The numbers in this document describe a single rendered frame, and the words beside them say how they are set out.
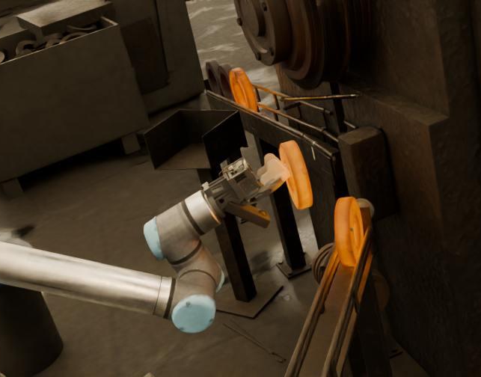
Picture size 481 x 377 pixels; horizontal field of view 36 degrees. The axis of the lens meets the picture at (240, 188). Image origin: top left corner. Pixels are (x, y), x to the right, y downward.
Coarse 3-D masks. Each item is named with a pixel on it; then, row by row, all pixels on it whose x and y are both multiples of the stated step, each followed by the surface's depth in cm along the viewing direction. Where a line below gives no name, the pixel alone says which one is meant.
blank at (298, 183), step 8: (280, 144) 170; (288, 144) 166; (296, 144) 165; (280, 152) 173; (288, 152) 164; (296, 152) 164; (288, 160) 163; (296, 160) 162; (296, 168) 162; (304, 168) 162; (296, 176) 162; (304, 176) 162; (288, 184) 174; (296, 184) 162; (304, 184) 162; (296, 192) 164; (304, 192) 163; (296, 200) 168; (304, 200) 165; (312, 200) 166
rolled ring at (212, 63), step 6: (210, 60) 309; (210, 66) 305; (216, 66) 304; (210, 72) 314; (216, 72) 302; (210, 78) 316; (216, 78) 303; (210, 84) 317; (216, 84) 317; (216, 90) 316
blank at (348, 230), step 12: (336, 204) 162; (348, 204) 160; (336, 216) 159; (348, 216) 158; (360, 216) 169; (336, 228) 158; (348, 228) 157; (360, 228) 168; (336, 240) 158; (348, 240) 157; (360, 240) 167; (348, 252) 158; (348, 264) 161
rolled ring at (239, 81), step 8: (232, 72) 274; (240, 72) 270; (232, 80) 279; (240, 80) 268; (248, 80) 268; (232, 88) 283; (240, 88) 282; (248, 88) 268; (240, 96) 283; (248, 96) 268; (240, 104) 282; (248, 104) 270; (256, 104) 271
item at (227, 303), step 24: (168, 120) 260; (192, 120) 264; (216, 120) 257; (240, 120) 250; (168, 144) 261; (192, 144) 268; (216, 144) 241; (240, 144) 251; (168, 168) 253; (192, 168) 245; (216, 168) 255; (240, 240) 268; (240, 264) 269; (240, 288) 274; (264, 288) 281; (240, 312) 271
